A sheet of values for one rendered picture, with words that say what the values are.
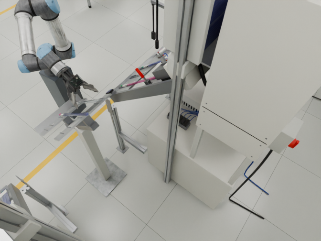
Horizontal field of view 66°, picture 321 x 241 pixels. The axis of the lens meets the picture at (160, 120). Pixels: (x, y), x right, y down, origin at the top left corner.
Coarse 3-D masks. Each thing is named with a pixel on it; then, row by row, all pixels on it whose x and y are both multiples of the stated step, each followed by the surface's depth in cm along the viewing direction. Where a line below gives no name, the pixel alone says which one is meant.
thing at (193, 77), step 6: (204, 66) 112; (168, 72) 109; (192, 72) 108; (198, 72) 110; (204, 72) 112; (186, 78) 106; (192, 78) 108; (198, 78) 110; (186, 84) 107; (192, 84) 108
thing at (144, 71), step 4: (164, 52) 177; (168, 52) 169; (156, 56) 182; (164, 56) 167; (152, 60) 179; (156, 60) 171; (148, 64) 177; (156, 64) 163; (144, 68) 173; (148, 68) 165; (152, 68) 162; (144, 72) 162; (148, 72) 160; (132, 76) 173; (136, 76) 168; (144, 76) 158; (128, 80) 172; (132, 80) 164; (136, 80) 157; (124, 84) 170; (120, 88) 166; (124, 88) 159; (128, 88) 152
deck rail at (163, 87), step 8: (168, 80) 112; (136, 88) 135; (144, 88) 128; (152, 88) 123; (160, 88) 118; (168, 88) 114; (112, 96) 162; (120, 96) 154; (128, 96) 146; (136, 96) 140; (144, 96) 134
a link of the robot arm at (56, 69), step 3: (57, 63) 128; (60, 63) 128; (63, 63) 130; (54, 66) 127; (57, 66) 127; (60, 66) 128; (63, 66) 129; (66, 66) 131; (51, 69) 128; (54, 69) 128; (57, 69) 128; (60, 69) 128; (63, 69) 129; (54, 72) 129; (57, 72) 128
